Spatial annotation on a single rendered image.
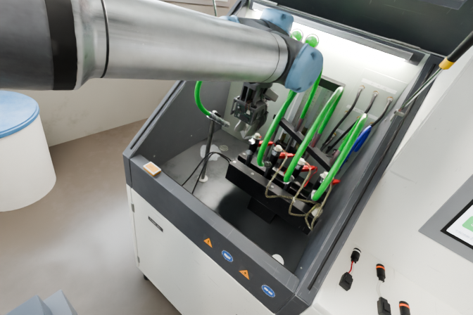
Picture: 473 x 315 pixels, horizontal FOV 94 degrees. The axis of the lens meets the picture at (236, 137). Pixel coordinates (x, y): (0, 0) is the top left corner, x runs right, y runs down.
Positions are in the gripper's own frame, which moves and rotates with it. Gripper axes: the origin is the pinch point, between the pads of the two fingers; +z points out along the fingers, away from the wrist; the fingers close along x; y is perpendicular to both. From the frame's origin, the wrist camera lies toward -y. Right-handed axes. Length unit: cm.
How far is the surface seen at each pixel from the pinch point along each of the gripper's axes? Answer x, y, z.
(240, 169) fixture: 1.9, 1.0, 13.5
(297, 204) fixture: 23.9, 0.4, 13.5
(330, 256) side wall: 35.9, 13.8, 8.4
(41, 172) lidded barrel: -120, 29, 90
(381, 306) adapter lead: 50, 14, 12
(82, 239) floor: -73, 32, 111
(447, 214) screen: 53, -4, -6
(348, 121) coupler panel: 24.5, -31.0, -5.6
